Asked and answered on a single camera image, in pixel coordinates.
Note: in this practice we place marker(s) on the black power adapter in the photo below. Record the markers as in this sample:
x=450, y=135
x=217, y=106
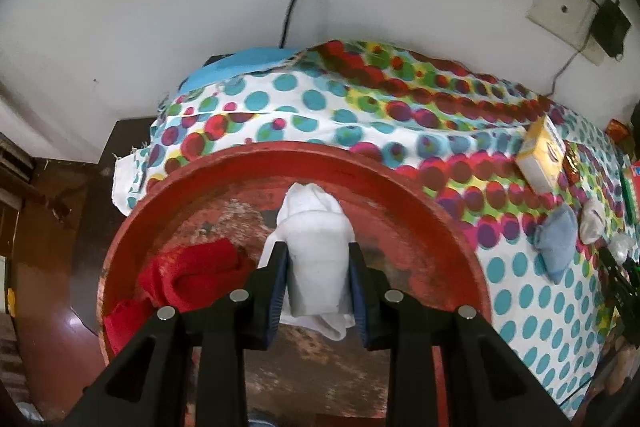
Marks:
x=611, y=27

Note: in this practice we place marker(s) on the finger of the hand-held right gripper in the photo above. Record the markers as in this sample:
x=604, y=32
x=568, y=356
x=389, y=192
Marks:
x=611, y=269

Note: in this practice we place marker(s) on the beige wall socket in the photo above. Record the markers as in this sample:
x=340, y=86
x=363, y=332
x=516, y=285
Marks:
x=594, y=52
x=560, y=14

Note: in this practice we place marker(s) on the red candy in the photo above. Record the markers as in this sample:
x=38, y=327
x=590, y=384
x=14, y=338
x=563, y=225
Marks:
x=571, y=167

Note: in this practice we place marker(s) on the red basin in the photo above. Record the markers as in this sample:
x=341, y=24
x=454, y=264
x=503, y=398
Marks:
x=400, y=227

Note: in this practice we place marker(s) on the blue sheet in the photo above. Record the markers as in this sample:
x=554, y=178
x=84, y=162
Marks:
x=235, y=62

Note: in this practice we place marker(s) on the light blue sock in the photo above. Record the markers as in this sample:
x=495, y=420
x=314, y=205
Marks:
x=557, y=242

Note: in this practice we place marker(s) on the yellow box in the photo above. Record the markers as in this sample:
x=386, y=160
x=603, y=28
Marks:
x=540, y=157

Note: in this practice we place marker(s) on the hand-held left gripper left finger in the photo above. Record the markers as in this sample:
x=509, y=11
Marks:
x=280, y=292

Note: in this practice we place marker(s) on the white sock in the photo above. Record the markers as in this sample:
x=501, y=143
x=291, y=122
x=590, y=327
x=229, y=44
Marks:
x=592, y=222
x=315, y=247

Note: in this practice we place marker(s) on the red sock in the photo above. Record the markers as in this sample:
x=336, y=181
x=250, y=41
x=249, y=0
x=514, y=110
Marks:
x=190, y=277

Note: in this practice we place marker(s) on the green and red medicine box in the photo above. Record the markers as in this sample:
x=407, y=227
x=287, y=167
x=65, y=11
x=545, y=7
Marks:
x=631, y=197

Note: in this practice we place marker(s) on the crumpled clear plastic bag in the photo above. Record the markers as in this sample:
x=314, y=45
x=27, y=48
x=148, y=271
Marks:
x=622, y=246

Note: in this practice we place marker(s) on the red snack packet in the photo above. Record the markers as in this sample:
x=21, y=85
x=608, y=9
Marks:
x=617, y=129

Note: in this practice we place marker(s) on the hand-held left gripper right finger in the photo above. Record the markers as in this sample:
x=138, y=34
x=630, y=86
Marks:
x=357, y=292

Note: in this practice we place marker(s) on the polka-dot cloth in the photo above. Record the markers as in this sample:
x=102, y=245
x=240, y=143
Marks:
x=350, y=107

